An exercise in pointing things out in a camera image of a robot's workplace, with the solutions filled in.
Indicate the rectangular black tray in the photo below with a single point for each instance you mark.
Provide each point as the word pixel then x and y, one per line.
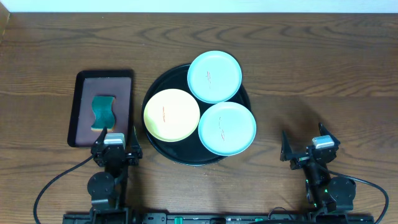
pixel 91 84

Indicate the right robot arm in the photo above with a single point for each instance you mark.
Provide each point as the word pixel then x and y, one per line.
pixel 328 194

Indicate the yellow plate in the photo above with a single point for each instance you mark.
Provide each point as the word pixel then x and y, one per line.
pixel 171 115

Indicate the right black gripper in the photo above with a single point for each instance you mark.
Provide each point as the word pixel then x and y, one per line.
pixel 287 154

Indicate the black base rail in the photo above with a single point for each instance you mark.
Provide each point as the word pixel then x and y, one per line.
pixel 163 218

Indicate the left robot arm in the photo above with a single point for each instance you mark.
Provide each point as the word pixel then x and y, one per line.
pixel 108 189

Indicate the green yellow sponge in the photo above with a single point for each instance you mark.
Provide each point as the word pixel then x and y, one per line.
pixel 102 109

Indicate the round black tray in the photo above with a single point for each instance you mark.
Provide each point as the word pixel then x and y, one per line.
pixel 190 150

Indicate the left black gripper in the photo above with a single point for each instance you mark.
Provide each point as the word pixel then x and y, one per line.
pixel 137 154

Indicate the light blue plate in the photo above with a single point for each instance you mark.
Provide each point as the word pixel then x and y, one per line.
pixel 214 77
pixel 227 128

